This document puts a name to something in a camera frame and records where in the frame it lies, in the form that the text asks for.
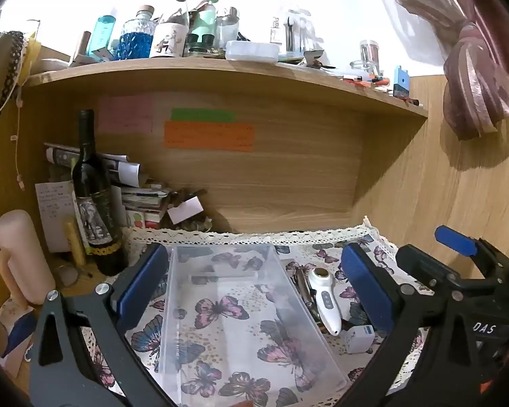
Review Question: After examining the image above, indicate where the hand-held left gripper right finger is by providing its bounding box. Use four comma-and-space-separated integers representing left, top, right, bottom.
335, 244, 480, 407

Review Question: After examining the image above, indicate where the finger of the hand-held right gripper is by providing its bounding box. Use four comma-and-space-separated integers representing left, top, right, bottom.
435, 226, 480, 259
396, 244, 476, 293

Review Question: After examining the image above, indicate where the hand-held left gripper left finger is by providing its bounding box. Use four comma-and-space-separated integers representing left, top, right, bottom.
29, 243, 183, 407

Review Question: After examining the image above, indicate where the white handheld massager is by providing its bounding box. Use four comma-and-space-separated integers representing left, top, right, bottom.
307, 268, 344, 336

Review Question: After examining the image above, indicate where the white charger plug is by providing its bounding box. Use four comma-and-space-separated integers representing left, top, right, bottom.
343, 324, 376, 354

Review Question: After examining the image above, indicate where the clear plastic storage box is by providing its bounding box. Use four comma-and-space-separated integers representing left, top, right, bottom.
163, 244, 348, 405

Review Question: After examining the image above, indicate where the small round metal mirror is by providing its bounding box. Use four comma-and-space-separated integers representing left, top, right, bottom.
57, 263, 79, 287

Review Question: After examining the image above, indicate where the yellow tube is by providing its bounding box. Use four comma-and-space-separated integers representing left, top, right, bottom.
63, 218, 87, 267

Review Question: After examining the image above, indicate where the pile of brown ornaments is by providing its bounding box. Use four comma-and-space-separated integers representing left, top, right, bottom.
159, 189, 215, 232

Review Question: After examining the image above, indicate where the white folded card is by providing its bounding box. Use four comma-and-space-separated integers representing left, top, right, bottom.
166, 197, 204, 225

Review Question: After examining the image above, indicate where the dark wine bottle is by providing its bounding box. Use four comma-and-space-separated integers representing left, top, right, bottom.
71, 109, 126, 276

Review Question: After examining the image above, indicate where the white handwritten note sheet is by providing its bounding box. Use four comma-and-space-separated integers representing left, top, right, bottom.
35, 181, 79, 253

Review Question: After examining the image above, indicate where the butterfly printed lace cloth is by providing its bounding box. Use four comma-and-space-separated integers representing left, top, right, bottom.
78, 216, 429, 407

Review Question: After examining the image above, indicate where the rolled printed paper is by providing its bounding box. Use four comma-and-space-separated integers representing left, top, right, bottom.
44, 143, 149, 187

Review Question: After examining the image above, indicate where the pink cylindrical mug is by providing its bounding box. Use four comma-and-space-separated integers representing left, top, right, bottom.
0, 210, 57, 306

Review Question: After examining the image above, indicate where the blue paper card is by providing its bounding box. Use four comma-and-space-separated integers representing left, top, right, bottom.
2, 311, 38, 359

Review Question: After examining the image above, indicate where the orange sticky note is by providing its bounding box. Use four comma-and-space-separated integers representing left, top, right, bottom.
164, 121, 255, 152

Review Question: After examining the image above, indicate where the small blue box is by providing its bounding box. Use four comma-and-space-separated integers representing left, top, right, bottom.
392, 65, 410, 98

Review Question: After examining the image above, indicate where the pink curtain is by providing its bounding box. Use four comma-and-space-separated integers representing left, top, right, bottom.
369, 0, 509, 140

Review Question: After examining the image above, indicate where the pink sticky note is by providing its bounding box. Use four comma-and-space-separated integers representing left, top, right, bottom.
97, 95, 154, 133

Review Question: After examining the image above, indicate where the green sticky note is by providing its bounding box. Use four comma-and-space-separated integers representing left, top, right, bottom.
170, 108, 236, 122

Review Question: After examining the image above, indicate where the clear glass jar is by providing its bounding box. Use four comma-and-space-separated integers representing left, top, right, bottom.
360, 39, 380, 75

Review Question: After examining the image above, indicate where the wooden shelf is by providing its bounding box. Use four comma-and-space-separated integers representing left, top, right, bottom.
23, 56, 429, 119

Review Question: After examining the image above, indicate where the glass bottle with blue beads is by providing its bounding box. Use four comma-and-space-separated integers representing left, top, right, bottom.
118, 5, 157, 61

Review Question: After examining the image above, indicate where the clear bottle with white label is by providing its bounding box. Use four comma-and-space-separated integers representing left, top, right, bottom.
149, 0, 193, 59

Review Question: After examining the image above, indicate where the teal liquid bottle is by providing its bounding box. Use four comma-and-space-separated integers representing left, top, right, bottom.
86, 8, 118, 58

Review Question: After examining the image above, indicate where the white round container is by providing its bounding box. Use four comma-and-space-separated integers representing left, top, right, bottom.
226, 40, 281, 63

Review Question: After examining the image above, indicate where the dark lace band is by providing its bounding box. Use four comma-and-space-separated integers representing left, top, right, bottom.
0, 30, 26, 111

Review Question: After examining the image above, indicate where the clear acrylic organizer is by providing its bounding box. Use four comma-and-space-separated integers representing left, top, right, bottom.
269, 6, 323, 58

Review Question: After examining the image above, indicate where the small clear bottle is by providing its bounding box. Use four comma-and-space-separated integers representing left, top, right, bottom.
215, 6, 240, 49

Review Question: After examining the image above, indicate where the green glass bottle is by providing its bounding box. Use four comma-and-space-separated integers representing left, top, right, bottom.
187, 0, 219, 56

